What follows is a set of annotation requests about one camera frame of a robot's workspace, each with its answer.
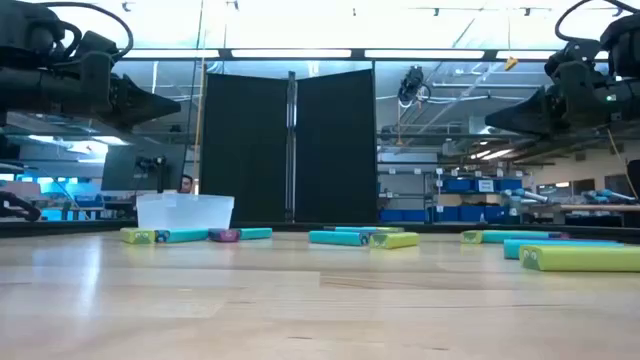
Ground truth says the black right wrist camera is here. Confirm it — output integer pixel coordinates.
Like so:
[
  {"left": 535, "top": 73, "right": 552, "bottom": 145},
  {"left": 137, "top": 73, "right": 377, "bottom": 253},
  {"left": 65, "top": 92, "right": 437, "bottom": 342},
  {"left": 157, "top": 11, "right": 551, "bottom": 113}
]
[{"left": 543, "top": 38, "right": 602, "bottom": 76}]

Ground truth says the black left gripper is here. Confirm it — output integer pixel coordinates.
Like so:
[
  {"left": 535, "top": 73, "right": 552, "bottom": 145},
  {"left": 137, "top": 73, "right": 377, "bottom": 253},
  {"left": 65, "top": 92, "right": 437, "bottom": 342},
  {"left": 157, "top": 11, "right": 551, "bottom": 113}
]
[{"left": 42, "top": 49, "right": 183, "bottom": 131}]

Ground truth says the yellow power cable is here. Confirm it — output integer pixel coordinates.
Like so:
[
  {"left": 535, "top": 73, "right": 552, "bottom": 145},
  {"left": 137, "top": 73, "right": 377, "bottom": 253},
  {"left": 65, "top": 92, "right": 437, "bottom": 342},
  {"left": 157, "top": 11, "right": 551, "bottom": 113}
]
[{"left": 193, "top": 0, "right": 206, "bottom": 195}]

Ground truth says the wooden workbench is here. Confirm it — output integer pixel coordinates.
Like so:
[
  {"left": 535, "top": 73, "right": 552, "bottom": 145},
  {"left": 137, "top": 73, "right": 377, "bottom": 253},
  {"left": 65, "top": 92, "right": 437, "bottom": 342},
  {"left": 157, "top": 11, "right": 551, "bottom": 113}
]
[{"left": 522, "top": 202, "right": 640, "bottom": 227}]

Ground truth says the dark computer monitor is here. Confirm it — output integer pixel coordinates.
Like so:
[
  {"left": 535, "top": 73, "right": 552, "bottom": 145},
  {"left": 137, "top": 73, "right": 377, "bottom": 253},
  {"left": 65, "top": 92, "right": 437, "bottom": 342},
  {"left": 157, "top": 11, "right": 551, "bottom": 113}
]
[{"left": 100, "top": 143, "right": 188, "bottom": 193}]

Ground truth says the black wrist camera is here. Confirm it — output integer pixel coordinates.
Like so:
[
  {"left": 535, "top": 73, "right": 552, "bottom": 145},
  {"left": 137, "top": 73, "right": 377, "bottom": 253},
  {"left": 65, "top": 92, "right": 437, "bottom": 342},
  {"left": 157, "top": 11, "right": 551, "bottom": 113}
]
[
  {"left": 543, "top": 38, "right": 602, "bottom": 76},
  {"left": 73, "top": 29, "right": 116, "bottom": 69}
]

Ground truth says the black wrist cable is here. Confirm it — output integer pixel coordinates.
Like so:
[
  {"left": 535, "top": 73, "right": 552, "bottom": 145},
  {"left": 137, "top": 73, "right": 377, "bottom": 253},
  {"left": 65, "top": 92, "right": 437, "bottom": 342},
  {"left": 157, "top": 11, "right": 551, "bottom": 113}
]
[
  {"left": 37, "top": 1, "right": 135, "bottom": 62},
  {"left": 553, "top": 0, "right": 640, "bottom": 44}
]

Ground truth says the black aluminium table frame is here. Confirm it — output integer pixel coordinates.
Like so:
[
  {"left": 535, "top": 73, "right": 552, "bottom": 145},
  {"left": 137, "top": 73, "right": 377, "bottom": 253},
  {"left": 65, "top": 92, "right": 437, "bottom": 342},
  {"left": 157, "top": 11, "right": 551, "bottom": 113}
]
[{"left": 0, "top": 219, "right": 640, "bottom": 245}]

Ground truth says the black folding partition screen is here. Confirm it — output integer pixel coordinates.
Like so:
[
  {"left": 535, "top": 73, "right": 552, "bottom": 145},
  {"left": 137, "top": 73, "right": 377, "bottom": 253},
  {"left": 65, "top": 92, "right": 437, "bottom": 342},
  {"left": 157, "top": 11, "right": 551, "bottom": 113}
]
[{"left": 200, "top": 68, "right": 379, "bottom": 225}]

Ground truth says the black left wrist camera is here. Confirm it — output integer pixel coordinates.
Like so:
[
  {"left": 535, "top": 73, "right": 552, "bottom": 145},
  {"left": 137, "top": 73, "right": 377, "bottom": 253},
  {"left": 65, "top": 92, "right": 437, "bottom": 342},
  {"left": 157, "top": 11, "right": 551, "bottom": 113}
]
[{"left": 73, "top": 29, "right": 116, "bottom": 69}]

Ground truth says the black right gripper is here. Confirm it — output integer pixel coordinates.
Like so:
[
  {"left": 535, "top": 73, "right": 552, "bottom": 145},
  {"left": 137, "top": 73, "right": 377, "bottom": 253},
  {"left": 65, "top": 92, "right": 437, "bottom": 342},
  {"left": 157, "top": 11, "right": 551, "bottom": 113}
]
[{"left": 483, "top": 59, "right": 640, "bottom": 141}]

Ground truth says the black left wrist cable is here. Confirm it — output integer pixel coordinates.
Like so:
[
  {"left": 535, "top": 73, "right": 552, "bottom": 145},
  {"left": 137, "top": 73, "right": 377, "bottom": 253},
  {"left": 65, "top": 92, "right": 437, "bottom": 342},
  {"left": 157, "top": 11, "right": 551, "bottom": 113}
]
[{"left": 37, "top": 1, "right": 135, "bottom": 62}]

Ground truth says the black cable bundle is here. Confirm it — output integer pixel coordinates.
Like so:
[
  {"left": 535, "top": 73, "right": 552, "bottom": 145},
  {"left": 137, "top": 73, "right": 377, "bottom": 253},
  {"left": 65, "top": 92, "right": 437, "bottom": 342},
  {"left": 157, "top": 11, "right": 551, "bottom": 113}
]
[{"left": 0, "top": 191, "right": 42, "bottom": 223}]

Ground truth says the black office chair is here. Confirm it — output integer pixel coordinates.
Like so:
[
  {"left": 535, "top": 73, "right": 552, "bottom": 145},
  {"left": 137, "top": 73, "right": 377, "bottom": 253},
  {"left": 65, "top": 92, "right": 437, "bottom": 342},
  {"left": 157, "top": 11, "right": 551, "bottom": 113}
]
[{"left": 626, "top": 158, "right": 640, "bottom": 201}]

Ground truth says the thin yellow cable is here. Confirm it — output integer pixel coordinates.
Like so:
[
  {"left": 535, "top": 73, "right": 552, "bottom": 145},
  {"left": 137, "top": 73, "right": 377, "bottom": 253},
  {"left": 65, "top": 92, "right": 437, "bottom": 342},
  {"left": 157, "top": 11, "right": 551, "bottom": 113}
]
[{"left": 606, "top": 127, "right": 640, "bottom": 201}]

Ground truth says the ceiling light strip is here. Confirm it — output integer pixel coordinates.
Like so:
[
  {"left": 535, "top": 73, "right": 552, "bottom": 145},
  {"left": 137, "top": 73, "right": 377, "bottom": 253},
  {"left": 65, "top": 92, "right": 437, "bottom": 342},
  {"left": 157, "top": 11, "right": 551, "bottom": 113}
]
[
  {"left": 495, "top": 49, "right": 559, "bottom": 60},
  {"left": 230, "top": 48, "right": 353, "bottom": 59},
  {"left": 363, "top": 48, "right": 486, "bottom": 60},
  {"left": 124, "top": 48, "right": 221, "bottom": 60}
]

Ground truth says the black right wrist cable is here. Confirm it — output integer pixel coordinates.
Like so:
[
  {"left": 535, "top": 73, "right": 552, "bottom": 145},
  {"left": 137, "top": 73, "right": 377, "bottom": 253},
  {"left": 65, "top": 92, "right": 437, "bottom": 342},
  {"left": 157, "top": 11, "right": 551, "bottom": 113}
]
[{"left": 553, "top": 0, "right": 640, "bottom": 44}]

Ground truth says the clear plastic bin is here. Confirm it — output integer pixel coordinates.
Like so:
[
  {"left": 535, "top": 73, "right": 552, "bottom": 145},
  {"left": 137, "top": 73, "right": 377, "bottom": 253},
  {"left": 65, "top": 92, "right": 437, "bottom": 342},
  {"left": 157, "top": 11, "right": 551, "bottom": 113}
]
[{"left": 135, "top": 192, "right": 236, "bottom": 232}]

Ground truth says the black ceiling-hung device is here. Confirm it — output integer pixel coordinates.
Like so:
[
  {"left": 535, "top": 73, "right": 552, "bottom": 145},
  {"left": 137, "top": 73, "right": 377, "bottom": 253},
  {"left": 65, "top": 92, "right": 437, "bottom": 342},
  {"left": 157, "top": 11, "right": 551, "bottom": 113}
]
[{"left": 396, "top": 64, "right": 433, "bottom": 107}]

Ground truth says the metal storage shelf rack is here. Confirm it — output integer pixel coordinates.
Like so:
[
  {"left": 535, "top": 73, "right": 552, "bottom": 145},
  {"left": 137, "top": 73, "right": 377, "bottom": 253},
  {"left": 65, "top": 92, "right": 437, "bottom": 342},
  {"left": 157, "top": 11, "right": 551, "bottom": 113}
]
[{"left": 377, "top": 167, "right": 534, "bottom": 225}]

